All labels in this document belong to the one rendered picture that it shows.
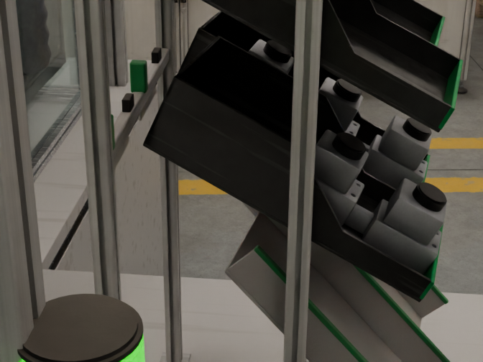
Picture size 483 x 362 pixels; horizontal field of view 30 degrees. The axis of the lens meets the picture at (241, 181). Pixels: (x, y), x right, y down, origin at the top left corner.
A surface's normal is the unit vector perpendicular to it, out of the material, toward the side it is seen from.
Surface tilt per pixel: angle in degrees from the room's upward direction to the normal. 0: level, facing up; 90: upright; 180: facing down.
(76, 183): 0
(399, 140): 90
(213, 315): 0
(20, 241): 90
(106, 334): 0
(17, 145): 90
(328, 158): 89
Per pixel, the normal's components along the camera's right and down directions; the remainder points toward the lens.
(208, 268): 0.01, -0.90
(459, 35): 0.04, 0.43
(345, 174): -0.31, 0.39
